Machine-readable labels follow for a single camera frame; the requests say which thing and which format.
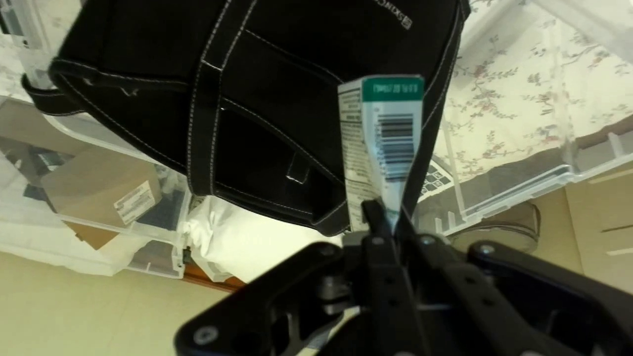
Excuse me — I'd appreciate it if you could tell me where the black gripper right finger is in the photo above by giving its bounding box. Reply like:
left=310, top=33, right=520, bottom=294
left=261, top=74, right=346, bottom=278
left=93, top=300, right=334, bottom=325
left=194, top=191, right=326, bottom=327
left=393, top=217, right=633, bottom=356

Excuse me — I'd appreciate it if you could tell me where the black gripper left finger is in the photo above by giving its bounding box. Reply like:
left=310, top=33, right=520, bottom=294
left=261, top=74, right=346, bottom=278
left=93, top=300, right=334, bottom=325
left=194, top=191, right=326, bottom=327
left=172, top=199, right=423, bottom=356

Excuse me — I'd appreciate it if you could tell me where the small white green box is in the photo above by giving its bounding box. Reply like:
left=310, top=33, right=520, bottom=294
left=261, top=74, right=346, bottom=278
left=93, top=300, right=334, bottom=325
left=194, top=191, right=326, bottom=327
left=336, top=74, right=425, bottom=234

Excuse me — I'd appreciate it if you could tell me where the black shopping tote bag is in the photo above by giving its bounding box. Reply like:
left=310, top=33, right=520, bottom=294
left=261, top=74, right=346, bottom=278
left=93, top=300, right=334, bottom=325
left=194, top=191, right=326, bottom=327
left=22, top=0, right=473, bottom=238

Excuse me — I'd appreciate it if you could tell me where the brown cardboard box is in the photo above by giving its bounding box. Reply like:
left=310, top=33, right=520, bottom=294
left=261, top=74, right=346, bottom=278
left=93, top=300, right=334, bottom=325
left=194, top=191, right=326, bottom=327
left=41, top=147, right=164, bottom=232

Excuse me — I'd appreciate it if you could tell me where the small clear plastic bin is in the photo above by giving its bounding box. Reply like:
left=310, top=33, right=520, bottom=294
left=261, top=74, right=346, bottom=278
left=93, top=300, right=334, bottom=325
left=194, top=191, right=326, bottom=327
left=413, top=0, right=633, bottom=238

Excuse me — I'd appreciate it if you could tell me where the cream panel door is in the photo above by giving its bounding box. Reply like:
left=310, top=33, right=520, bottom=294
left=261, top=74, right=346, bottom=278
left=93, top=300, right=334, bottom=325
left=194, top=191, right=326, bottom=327
left=564, top=165, right=633, bottom=294

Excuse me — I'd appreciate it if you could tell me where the large clear plastic bin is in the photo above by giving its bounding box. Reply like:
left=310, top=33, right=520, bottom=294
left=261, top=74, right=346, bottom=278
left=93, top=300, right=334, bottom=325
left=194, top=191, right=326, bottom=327
left=0, top=0, right=196, bottom=280

